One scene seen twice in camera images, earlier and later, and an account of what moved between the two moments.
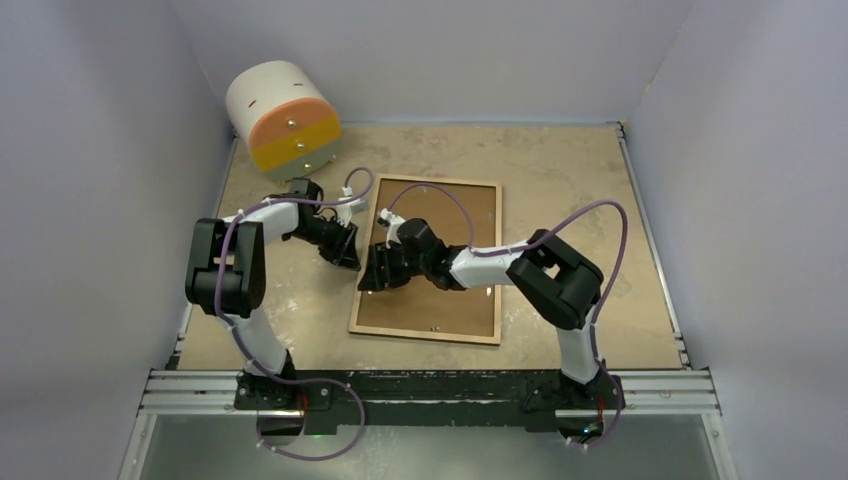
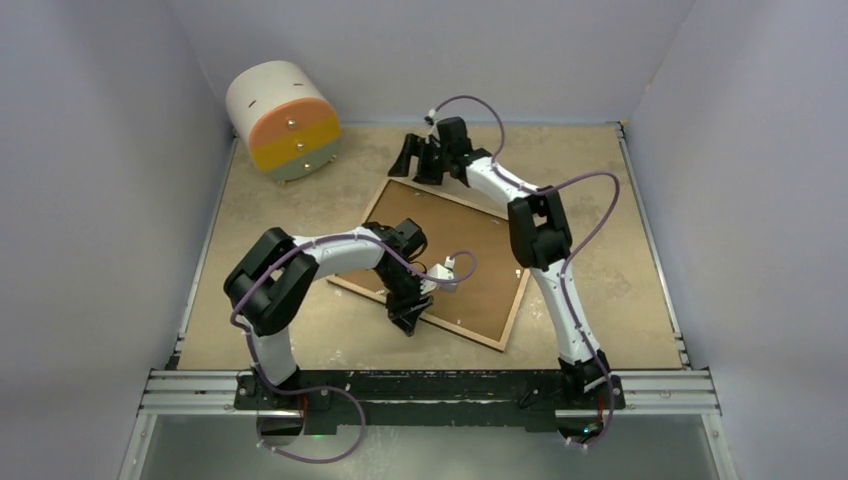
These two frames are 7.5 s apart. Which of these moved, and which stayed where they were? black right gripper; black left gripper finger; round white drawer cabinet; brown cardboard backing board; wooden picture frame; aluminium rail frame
Moved: wooden picture frame; black right gripper; brown cardboard backing board; black left gripper finger
Stayed: aluminium rail frame; round white drawer cabinet
